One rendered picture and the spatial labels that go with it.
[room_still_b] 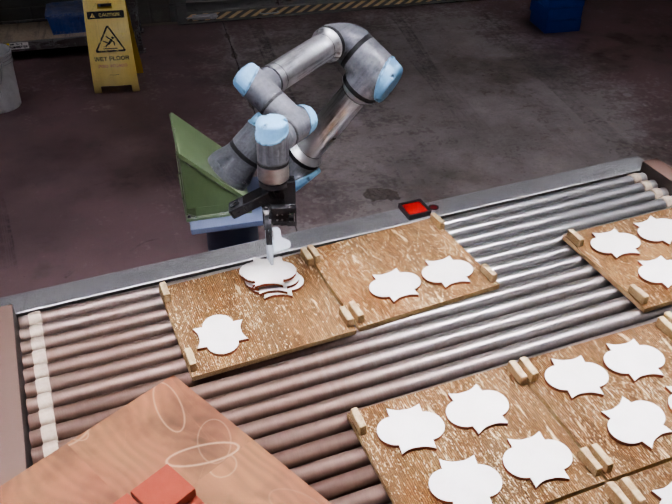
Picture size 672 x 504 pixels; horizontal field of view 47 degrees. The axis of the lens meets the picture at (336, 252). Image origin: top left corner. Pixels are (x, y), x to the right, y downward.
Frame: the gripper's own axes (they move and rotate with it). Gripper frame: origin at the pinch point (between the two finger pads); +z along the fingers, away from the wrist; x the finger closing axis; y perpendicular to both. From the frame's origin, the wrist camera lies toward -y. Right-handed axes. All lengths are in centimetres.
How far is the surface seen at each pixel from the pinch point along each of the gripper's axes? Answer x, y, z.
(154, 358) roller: -20.8, -28.5, 15.3
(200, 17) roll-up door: 469, -32, 88
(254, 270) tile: 2.4, -3.6, 8.2
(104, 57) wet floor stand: 344, -92, 73
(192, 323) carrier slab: -11.9, -19.6, 12.8
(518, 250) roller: 10, 71, 12
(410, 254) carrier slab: 9.4, 39.5, 11.0
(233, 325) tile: -15.0, -9.5, 11.7
